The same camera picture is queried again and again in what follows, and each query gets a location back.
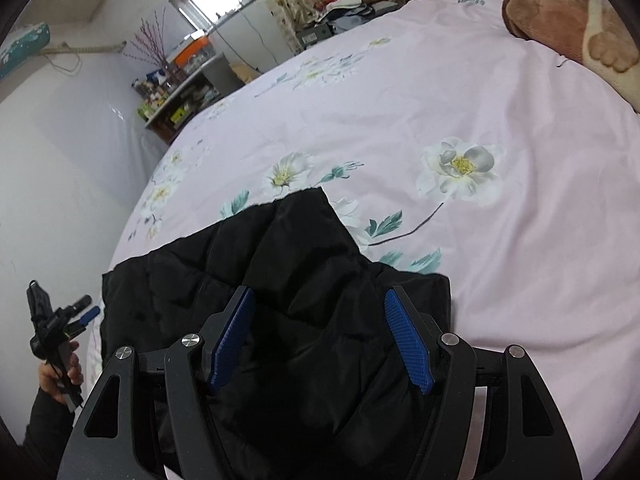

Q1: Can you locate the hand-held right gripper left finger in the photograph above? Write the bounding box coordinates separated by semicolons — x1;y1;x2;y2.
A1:
56;285;257;480

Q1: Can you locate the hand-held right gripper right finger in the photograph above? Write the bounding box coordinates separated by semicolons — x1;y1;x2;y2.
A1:
383;285;584;480

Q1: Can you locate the black quilted jacket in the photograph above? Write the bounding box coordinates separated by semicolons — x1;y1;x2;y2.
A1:
100;186;452;480

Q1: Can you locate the person's left forearm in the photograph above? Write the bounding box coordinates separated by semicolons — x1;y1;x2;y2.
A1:
19;386;81;480

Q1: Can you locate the pile of clothes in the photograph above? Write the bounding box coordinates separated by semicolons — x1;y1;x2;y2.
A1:
295;0;407;52

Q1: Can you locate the person's left hand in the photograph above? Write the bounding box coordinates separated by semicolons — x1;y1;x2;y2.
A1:
37;340;85;397

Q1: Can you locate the wooden shelf with clutter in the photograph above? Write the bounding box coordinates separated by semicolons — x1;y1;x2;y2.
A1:
132;62;237;144

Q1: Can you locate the bed with floral pink sheet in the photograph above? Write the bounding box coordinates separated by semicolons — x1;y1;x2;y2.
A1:
85;0;640;480

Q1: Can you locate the teal covered air conditioner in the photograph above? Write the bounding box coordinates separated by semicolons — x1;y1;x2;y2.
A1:
0;21;52;82

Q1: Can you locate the vase of pink branches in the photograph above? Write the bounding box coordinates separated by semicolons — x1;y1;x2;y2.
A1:
122;6;187;88

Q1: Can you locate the orange storage box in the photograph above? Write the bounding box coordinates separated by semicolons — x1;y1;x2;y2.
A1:
166;35;215;67

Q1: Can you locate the white refrigerator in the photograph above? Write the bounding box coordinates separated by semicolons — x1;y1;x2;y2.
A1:
209;0;302;80

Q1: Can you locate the brown bear print blanket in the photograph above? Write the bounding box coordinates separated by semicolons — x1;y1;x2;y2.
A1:
502;0;640;114

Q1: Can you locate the wall pipe with cable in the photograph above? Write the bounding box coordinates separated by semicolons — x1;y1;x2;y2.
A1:
42;39;127;77

